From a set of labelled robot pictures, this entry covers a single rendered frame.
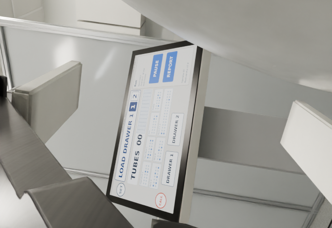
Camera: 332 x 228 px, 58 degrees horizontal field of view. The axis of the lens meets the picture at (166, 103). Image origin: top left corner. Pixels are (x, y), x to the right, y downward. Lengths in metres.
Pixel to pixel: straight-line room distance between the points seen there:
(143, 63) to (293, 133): 0.87
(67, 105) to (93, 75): 1.59
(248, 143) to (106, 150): 1.24
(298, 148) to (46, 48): 1.68
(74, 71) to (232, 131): 0.81
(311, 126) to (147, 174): 0.76
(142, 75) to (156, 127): 0.20
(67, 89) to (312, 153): 0.13
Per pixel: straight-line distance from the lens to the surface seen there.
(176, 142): 0.84
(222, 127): 0.94
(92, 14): 3.41
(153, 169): 0.89
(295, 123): 0.19
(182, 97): 0.86
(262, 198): 2.20
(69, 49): 1.74
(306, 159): 0.17
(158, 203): 0.87
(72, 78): 0.17
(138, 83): 1.01
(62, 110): 0.16
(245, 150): 0.95
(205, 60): 0.88
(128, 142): 0.98
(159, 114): 0.91
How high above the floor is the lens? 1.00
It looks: 3 degrees up
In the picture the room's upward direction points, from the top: 82 degrees counter-clockwise
